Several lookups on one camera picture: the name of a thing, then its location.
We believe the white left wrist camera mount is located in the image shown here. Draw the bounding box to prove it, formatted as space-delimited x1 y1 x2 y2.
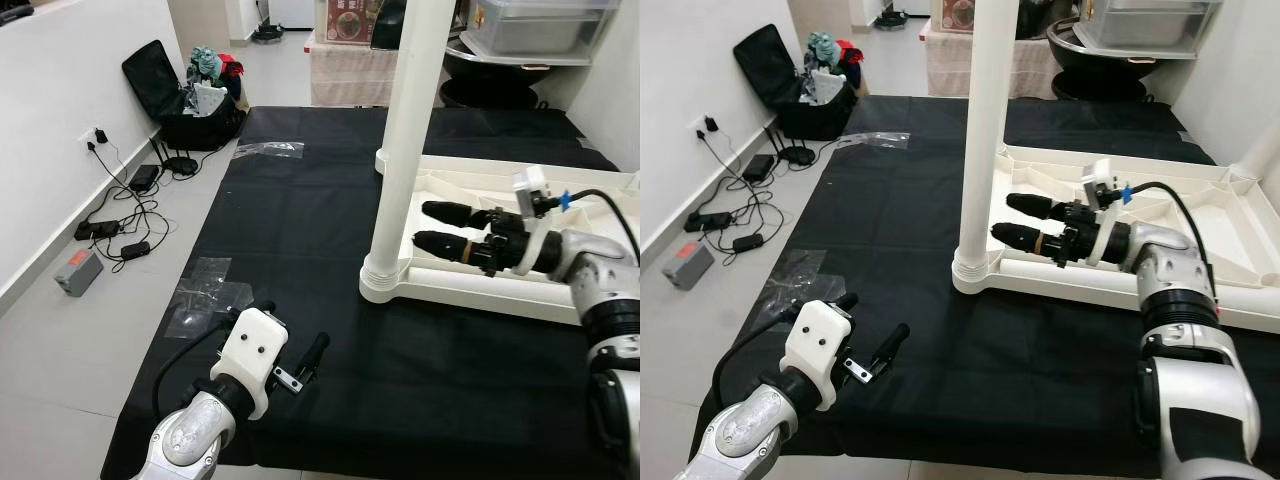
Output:
210 308 291 421
782 300 856 411

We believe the black open suitcase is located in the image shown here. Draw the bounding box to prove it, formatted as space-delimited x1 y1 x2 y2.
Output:
733 23 859 141
122 40 246 151

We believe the black plastic bag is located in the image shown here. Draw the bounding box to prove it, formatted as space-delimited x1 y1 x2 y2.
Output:
370 0 411 51

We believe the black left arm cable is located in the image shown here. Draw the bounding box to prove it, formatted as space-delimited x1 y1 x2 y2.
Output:
712 308 801 401
150 318 241 416

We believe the beige cloth covered stand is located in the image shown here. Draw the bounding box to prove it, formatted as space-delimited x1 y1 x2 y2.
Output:
310 45 446 108
925 35 1051 99

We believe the large black wok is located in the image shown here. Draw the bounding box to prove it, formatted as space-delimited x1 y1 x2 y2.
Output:
440 45 556 109
1050 20 1171 101

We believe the black tablecloth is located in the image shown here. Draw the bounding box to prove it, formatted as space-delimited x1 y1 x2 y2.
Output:
690 95 1280 479
100 105 641 479

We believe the grey box with red label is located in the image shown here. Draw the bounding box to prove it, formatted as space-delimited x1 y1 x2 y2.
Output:
663 240 716 291
55 247 104 298

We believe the white plastic packet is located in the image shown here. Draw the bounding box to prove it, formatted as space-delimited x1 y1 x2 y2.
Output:
805 68 846 106
190 82 229 119

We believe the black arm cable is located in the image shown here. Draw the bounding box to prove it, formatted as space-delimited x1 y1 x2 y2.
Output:
553 187 641 263
712 308 801 401
1120 180 1221 301
150 318 241 416

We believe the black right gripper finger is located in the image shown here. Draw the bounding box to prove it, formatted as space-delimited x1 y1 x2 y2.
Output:
420 200 501 229
990 223 1066 257
1005 193 1076 221
413 230 491 265

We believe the white plastic table top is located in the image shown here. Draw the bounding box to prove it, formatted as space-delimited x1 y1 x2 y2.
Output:
950 143 1280 334
358 148 641 326

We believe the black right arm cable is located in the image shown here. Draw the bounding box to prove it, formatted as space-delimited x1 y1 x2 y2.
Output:
553 187 641 263
1120 180 1221 301

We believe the clear grey storage box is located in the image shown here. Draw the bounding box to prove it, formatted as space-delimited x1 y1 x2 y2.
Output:
1075 0 1226 56
462 0 616 61

